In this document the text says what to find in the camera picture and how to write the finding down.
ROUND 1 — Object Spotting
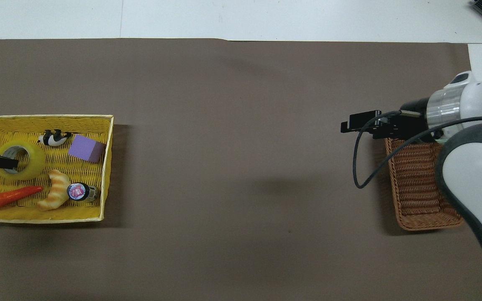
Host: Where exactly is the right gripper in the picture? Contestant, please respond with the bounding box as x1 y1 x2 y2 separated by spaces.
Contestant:
341 98 434 140

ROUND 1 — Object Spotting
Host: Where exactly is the yellow clear tape roll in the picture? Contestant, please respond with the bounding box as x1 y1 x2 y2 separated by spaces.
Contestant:
0 140 46 181

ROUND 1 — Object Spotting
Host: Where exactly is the brown wicker basket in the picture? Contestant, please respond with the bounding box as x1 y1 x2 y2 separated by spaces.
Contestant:
384 138 464 232

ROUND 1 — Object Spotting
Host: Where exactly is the yellow woven basket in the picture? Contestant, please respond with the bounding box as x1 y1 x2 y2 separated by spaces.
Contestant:
0 115 115 224

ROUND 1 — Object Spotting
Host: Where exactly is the toy carrot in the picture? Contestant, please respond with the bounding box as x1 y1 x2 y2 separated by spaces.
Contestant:
0 185 44 215

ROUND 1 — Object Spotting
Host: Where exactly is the black and white panda toy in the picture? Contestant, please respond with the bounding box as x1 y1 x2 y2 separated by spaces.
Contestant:
38 129 73 147

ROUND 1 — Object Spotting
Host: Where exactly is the toy croissant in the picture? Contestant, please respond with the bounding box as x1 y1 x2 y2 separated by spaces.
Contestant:
36 169 72 212

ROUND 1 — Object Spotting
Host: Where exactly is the small bottle with pink label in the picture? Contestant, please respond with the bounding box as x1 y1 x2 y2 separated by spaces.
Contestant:
66 182 101 203

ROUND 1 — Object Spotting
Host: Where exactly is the purple block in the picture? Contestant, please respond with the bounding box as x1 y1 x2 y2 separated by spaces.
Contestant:
68 134 107 164

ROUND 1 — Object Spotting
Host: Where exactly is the black cable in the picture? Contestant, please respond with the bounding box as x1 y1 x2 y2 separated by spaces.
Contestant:
352 110 482 190

